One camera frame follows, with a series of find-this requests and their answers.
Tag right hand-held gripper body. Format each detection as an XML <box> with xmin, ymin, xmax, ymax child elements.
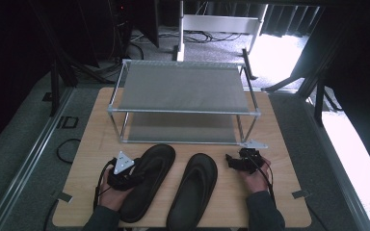
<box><xmin>234</xmin><ymin>138</ymin><xmax>269</xmax><ymax>175</ymax></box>

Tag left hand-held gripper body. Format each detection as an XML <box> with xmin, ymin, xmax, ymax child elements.
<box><xmin>107</xmin><ymin>150</ymin><xmax>146</xmax><ymax>193</ymax></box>

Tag white desk frame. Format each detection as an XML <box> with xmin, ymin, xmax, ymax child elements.
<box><xmin>172</xmin><ymin>0</ymin><xmax>270</xmax><ymax>63</ymax></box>

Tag metal shoe rack grey shelves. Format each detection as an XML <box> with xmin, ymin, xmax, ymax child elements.
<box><xmin>106</xmin><ymin>58</ymin><xmax>262</xmax><ymax>145</ymax></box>

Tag black cable loop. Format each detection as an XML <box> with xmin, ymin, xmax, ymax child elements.
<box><xmin>56</xmin><ymin>138</ymin><xmax>82</xmax><ymax>165</ymax></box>

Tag black slipper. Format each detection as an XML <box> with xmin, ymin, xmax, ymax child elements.
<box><xmin>119</xmin><ymin>143</ymin><xmax>177</xmax><ymax>224</ymax></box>
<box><xmin>166</xmin><ymin>152</ymin><xmax>219</xmax><ymax>231</ymax></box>

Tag black metal stand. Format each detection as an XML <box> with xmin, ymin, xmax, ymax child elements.
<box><xmin>28</xmin><ymin>0</ymin><xmax>112</xmax><ymax>117</ymax></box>
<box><xmin>241</xmin><ymin>47</ymin><xmax>345</xmax><ymax>127</ymax></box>

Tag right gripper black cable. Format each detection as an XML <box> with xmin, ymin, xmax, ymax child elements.
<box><xmin>246</xmin><ymin>153</ymin><xmax>278</xmax><ymax>207</ymax></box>

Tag aluminium floor rail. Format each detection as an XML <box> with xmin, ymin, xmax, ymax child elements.
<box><xmin>0</xmin><ymin>87</ymin><xmax>75</xmax><ymax>231</ymax></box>

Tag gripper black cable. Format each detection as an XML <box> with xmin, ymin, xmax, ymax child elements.
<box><xmin>92</xmin><ymin>157</ymin><xmax>119</xmax><ymax>212</ymax></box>
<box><xmin>246</xmin><ymin>153</ymin><xmax>278</xmax><ymax>207</ymax></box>

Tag dark computer tower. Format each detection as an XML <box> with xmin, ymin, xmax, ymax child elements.
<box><xmin>76</xmin><ymin>0</ymin><xmax>160</xmax><ymax>69</ymax></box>

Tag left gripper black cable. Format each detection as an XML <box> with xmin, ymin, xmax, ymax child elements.
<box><xmin>92</xmin><ymin>157</ymin><xmax>119</xmax><ymax>212</ymax></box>

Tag person's right hand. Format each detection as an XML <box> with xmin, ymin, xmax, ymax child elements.
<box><xmin>238</xmin><ymin>158</ymin><xmax>273</xmax><ymax>194</ymax></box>

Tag large black floor socket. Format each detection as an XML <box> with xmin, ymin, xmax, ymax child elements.
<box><xmin>56</xmin><ymin>115</ymin><xmax>80</xmax><ymax>130</ymax></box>

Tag bundle of floor cables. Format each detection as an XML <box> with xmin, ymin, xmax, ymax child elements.
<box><xmin>130</xmin><ymin>29</ymin><xmax>245</xmax><ymax>44</ymax></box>

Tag person's left hand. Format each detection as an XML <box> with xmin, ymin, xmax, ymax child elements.
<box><xmin>98</xmin><ymin>172</ymin><xmax>135</xmax><ymax>213</ymax></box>

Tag dark curtain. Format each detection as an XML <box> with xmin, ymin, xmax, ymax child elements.
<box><xmin>260</xmin><ymin>4</ymin><xmax>323</xmax><ymax>39</ymax></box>

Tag grey tape strip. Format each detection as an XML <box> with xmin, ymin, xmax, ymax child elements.
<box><xmin>51</xmin><ymin>191</ymin><xmax>74</xmax><ymax>204</ymax></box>
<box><xmin>291</xmin><ymin>189</ymin><xmax>312</xmax><ymax>200</ymax></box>

